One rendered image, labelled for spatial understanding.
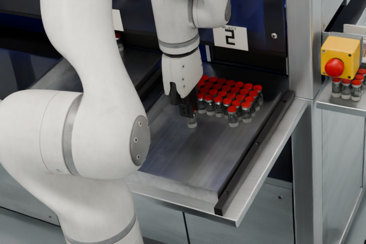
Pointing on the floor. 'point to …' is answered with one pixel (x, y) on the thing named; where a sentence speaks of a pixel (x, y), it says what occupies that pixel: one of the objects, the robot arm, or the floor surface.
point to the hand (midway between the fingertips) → (189, 105)
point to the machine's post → (305, 191)
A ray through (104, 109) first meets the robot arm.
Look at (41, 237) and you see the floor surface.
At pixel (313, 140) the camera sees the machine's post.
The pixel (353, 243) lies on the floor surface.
